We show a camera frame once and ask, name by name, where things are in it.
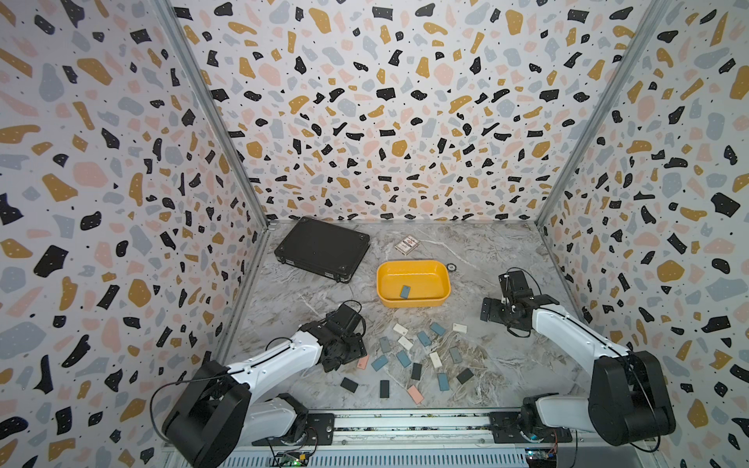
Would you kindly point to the aluminium corner post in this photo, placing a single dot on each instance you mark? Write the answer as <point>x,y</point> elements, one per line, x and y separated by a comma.
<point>656,11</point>
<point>165,12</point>

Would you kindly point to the left aluminium corner post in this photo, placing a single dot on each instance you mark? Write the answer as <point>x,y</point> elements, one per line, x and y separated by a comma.
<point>165,12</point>

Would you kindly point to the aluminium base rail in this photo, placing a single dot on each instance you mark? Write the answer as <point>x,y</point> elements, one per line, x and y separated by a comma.
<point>439,438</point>

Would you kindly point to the black eraser far left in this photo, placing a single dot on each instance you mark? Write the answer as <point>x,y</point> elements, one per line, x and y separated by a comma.
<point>349,385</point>

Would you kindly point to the right aluminium corner post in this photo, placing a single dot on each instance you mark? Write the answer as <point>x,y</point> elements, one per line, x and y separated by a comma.
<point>656,11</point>

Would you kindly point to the black eraser right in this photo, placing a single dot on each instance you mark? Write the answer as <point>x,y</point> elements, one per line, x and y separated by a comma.
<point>465,376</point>

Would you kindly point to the white eraser top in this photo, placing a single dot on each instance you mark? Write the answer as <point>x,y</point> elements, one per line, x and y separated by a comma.
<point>400,329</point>

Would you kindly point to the pink eraser bottom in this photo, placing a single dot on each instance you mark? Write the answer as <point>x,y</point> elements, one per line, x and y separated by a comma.
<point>414,393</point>

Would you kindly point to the yellow storage box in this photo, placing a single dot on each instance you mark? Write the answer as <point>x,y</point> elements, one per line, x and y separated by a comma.
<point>428,279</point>

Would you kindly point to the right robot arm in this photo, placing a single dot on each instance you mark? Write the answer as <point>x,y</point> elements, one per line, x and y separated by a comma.
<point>627,402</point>

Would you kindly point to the grey eraser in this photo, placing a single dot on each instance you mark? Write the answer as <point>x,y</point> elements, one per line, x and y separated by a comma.
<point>455,355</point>
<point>385,346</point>

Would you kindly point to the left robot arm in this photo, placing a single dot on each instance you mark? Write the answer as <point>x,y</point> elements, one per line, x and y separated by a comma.
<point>224,404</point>

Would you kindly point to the black eraser bottom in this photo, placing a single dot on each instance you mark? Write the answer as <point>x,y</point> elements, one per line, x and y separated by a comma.
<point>384,389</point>

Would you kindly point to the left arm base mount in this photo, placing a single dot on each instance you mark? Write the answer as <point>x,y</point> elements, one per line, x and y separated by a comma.
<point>312,430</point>

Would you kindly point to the pink eraser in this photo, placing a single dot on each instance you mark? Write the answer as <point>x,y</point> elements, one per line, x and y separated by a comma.
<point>414,393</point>
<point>363,362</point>

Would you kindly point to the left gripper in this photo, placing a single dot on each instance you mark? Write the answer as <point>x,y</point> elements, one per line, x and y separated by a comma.
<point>359,351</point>

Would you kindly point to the playing card box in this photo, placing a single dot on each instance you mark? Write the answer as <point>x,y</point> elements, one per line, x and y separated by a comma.
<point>407,245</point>

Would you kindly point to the black flat case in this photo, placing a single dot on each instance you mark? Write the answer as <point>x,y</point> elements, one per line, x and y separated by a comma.
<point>325,249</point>

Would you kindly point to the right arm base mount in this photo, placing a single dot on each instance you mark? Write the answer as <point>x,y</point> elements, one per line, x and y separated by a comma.
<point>516,427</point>

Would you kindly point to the teal eraser middle low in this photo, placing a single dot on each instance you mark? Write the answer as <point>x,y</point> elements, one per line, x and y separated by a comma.
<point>404,359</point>

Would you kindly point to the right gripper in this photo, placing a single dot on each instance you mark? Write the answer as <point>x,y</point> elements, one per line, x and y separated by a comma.
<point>492,311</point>

